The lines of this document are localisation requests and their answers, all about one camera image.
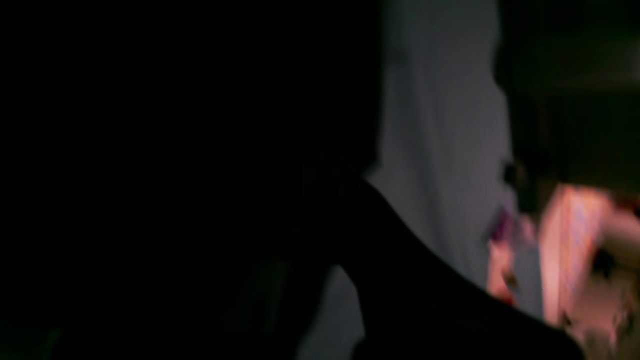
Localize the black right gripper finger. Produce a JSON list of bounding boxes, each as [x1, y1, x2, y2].
[[327, 177, 585, 360]]

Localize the black t-shirt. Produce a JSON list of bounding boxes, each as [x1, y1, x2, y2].
[[1, 0, 382, 360]]

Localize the teal table cloth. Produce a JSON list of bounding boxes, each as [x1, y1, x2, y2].
[[281, 0, 514, 360]]

